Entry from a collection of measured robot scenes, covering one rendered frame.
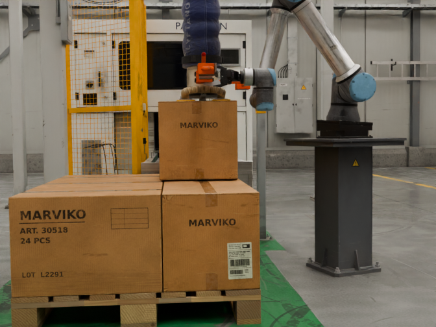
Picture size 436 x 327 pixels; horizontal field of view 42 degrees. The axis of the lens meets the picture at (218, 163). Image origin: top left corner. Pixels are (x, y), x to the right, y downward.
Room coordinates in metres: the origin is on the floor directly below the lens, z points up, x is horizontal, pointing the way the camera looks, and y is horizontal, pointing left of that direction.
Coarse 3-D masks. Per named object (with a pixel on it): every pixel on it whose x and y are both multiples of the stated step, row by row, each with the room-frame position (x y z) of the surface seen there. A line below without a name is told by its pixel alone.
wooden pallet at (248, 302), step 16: (16, 304) 2.20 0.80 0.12; (32, 304) 2.20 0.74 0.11; (48, 304) 2.21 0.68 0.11; (64, 304) 2.21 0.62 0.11; (80, 304) 2.22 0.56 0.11; (96, 304) 2.22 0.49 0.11; (112, 304) 2.23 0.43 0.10; (128, 304) 2.23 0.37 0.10; (144, 304) 2.24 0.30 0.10; (240, 304) 2.27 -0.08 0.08; (256, 304) 2.28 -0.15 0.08; (16, 320) 2.20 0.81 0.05; (32, 320) 2.20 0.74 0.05; (128, 320) 2.23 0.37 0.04; (144, 320) 2.24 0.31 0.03; (240, 320) 2.27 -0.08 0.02; (256, 320) 2.28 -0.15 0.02
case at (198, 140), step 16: (160, 112) 2.86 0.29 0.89; (176, 112) 2.86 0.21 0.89; (192, 112) 2.86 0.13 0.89; (208, 112) 2.86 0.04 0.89; (224, 112) 2.86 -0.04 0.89; (160, 128) 2.86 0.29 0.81; (176, 128) 2.86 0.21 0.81; (192, 128) 2.86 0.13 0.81; (208, 128) 2.86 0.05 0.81; (224, 128) 2.85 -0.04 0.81; (160, 144) 2.86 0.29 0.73; (176, 144) 2.86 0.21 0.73; (192, 144) 2.86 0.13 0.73; (208, 144) 2.86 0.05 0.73; (224, 144) 2.85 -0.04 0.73; (160, 160) 2.86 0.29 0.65; (176, 160) 2.86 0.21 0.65; (192, 160) 2.86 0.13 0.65; (208, 160) 2.86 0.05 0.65; (224, 160) 2.85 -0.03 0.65; (160, 176) 2.86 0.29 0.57; (176, 176) 2.86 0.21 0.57; (192, 176) 2.86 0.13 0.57; (208, 176) 2.86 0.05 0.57; (224, 176) 2.85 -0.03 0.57
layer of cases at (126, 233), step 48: (48, 192) 2.38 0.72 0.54; (96, 192) 2.35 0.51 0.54; (144, 192) 2.33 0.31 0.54; (192, 192) 2.31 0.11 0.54; (240, 192) 2.29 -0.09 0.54; (48, 240) 2.21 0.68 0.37; (96, 240) 2.23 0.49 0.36; (144, 240) 2.24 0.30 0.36; (192, 240) 2.26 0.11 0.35; (240, 240) 2.27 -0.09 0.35; (48, 288) 2.21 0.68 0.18; (96, 288) 2.22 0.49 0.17; (144, 288) 2.24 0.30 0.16; (192, 288) 2.26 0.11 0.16; (240, 288) 2.27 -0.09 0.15
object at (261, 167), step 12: (264, 120) 4.12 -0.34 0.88; (264, 132) 4.12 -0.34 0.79; (264, 144) 4.12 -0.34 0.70; (264, 156) 4.12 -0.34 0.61; (264, 168) 4.12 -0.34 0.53; (264, 180) 4.12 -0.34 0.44; (264, 192) 4.12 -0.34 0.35; (264, 204) 4.12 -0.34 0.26; (264, 216) 4.12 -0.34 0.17; (264, 228) 4.12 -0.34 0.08
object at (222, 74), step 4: (220, 72) 2.95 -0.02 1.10; (224, 72) 2.90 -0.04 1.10; (240, 72) 2.95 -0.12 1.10; (220, 76) 2.97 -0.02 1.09; (224, 76) 2.90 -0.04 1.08; (240, 76) 2.93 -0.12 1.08; (220, 80) 2.95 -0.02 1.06; (224, 80) 2.90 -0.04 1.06; (228, 80) 2.91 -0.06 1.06; (232, 80) 2.96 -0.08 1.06; (236, 80) 2.96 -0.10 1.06; (240, 80) 2.95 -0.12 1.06; (228, 84) 2.98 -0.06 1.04
